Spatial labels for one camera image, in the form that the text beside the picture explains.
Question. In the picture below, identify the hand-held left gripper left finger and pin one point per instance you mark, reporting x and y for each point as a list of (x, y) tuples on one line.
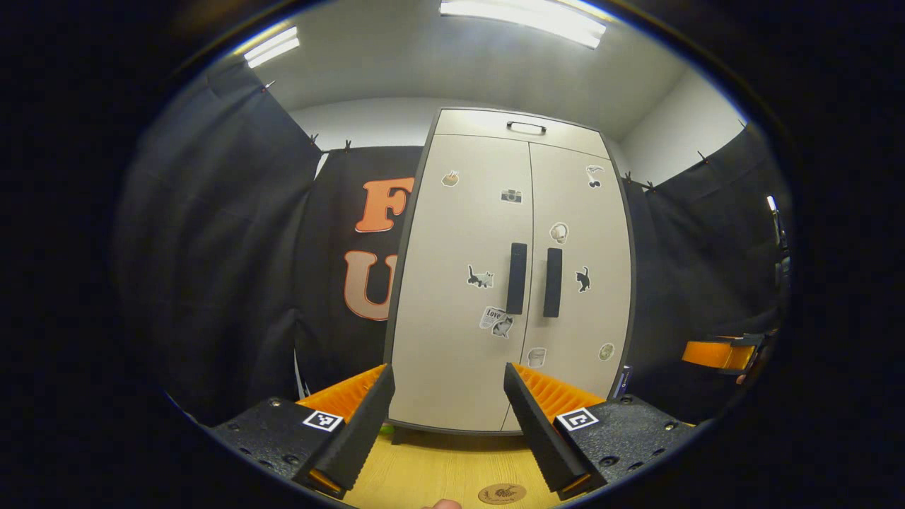
[(353, 438)]

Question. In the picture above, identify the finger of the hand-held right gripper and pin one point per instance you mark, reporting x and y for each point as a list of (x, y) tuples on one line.
[(714, 355)]

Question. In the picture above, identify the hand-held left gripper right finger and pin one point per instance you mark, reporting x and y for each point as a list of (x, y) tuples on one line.
[(537, 431)]

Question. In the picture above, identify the white cabinet door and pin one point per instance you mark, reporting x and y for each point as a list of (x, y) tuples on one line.
[(452, 233), (601, 212)]

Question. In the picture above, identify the round wooden coaster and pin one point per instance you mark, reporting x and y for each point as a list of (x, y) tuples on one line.
[(502, 493)]

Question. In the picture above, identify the white cabinet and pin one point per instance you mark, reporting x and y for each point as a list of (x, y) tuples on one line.
[(452, 428)]

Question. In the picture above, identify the black backdrop cloth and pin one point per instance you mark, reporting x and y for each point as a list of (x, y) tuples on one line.
[(693, 268), (212, 233), (332, 212)]

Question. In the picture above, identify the dark blue book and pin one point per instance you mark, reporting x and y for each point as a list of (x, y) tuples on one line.
[(622, 382)]

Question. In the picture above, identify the computer monitor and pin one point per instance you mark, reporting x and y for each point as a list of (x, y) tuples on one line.
[(776, 226)]

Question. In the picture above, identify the white cabinet drawer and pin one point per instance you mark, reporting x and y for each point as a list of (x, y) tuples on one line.
[(466, 127)]

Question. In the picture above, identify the ceiling light panel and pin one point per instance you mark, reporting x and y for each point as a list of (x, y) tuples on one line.
[(272, 48), (523, 18)]

